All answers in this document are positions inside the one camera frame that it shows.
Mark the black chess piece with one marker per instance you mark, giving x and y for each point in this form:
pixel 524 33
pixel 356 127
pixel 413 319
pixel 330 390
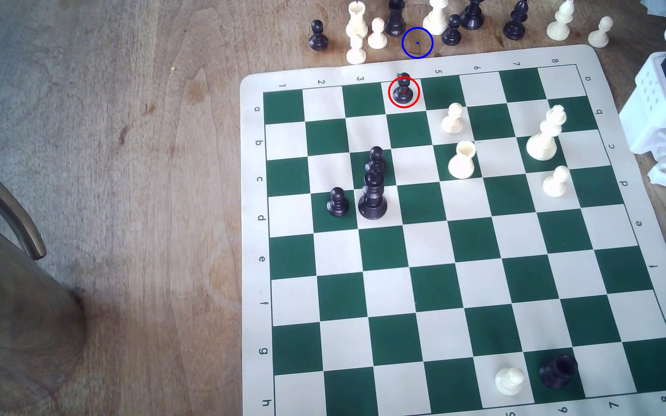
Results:
pixel 395 20
pixel 472 16

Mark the black chess pawn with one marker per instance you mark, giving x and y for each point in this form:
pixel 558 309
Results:
pixel 403 91
pixel 338 204
pixel 452 33
pixel 318 37

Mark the black chess queen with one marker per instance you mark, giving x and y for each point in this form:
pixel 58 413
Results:
pixel 372 202

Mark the black chess bishop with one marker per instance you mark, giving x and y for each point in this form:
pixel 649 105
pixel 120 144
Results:
pixel 376 159
pixel 515 24

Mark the brown wooden chair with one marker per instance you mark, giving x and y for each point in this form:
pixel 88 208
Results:
pixel 15 323

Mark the green and white chess mat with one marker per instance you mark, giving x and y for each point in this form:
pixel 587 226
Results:
pixel 425 260

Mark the black chess rook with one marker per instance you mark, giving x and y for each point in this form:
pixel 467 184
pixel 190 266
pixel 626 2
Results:
pixel 557 371

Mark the white chess pawn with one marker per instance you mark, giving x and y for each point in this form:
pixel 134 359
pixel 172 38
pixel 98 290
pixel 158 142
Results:
pixel 555 184
pixel 508 381
pixel 377 36
pixel 452 120
pixel 599 34
pixel 356 52

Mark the white crumpled paper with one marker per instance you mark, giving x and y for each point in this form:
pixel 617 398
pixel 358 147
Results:
pixel 654 6

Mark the white chess bishop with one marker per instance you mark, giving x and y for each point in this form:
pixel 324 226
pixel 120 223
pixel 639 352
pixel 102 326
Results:
pixel 559 24
pixel 543 143

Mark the white chess rook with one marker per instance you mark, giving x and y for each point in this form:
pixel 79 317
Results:
pixel 357 20
pixel 462 163

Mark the white chess piece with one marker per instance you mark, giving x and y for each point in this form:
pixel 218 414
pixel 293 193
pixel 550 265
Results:
pixel 436 20

